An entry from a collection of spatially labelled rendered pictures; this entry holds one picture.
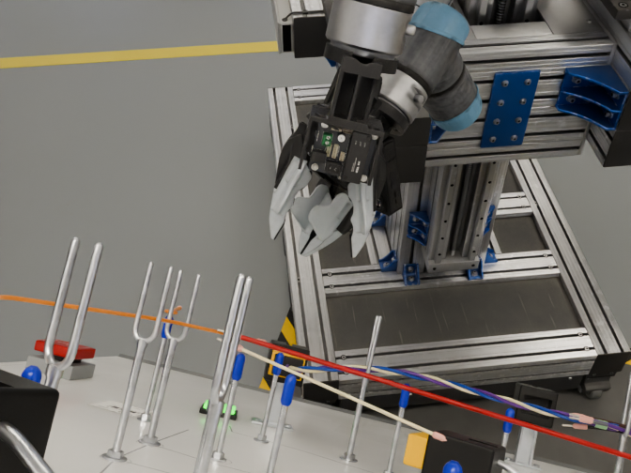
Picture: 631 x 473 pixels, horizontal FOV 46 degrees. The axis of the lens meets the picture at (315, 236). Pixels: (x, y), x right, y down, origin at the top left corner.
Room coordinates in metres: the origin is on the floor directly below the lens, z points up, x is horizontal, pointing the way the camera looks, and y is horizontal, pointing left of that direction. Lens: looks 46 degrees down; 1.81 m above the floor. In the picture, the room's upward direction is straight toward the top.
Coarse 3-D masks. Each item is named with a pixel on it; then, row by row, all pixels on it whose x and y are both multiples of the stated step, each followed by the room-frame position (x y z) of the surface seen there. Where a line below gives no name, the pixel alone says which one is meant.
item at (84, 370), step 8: (32, 360) 0.47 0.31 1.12; (40, 360) 0.47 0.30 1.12; (56, 360) 0.47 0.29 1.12; (40, 368) 0.46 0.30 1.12; (72, 368) 0.46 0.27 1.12; (80, 368) 0.47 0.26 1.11; (88, 368) 0.48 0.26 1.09; (64, 376) 0.45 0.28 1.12; (72, 376) 0.45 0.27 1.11; (80, 376) 0.46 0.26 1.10; (88, 376) 0.48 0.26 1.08
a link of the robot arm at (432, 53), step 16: (416, 16) 0.86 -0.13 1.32; (432, 16) 0.85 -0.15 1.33; (448, 16) 0.84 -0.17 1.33; (416, 32) 0.83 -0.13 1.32; (432, 32) 0.83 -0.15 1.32; (448, 32) 0.83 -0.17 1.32; (464, 32) 0.84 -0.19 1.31; (416, 48) 0.81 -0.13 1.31; (432, 48) 0.81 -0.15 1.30; (448, 48) 0.82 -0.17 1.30; (400, 64) 0.79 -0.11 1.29; (416, 64) 0.79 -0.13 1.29; (432, 64) 0.80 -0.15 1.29; (448, 64) 0.81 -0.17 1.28; (416, 80) 0.78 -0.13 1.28; (432, 80) 0.79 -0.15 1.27; (448, 80) 0.82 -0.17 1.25
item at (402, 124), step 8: (376, 104) 0.75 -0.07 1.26; (384, 104) 0.75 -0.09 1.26; (376, 112) 0.74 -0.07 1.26; (384, 112) 0.74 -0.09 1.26; (392, 112) 0.75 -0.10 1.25; (384, 120) 0.75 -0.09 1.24; (392, 120) 0.74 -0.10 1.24; (400, 120) 0.74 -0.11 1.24; (384, 128) 0.75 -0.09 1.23; (392, 128) 0.76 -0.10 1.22; (400, 128) 0.75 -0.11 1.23; (384, 136) 0.74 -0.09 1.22; (320, 176) 0.70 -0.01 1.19; (328, 176) 0.71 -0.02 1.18; (336, 176) 0.67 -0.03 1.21; (336, 184) 0.71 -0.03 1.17; (344, 184) 0.67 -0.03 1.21; (336, 192) 0.71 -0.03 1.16; (344, 192) 0.71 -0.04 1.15
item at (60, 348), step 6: (36, 342) 0.49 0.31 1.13; (42, 342) 0.49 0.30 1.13; (54, 342) 0.50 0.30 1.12; (60, 342) 0.50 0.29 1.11; (66, 342) 0.51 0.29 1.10; (36, 348) 0.48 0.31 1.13; (42, 348) 0.48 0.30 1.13; (54, 348) 0.48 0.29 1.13; (60, 348) 0.48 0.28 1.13; (66, 348) 0.48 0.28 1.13; (78, 348) 0.48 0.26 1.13; (84, 348) 0.49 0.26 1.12; (90, 348) 0.50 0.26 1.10; (54, 354) 0.48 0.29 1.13; (60, 354) 0.47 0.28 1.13; (66, 354) 0.47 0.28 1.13; (78, 354) 0.48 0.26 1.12; (84, 354) 0.48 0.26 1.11; (90, 354) 0.49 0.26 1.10; (60, 360) 0.47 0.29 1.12; (78, 360) 0.49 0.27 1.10
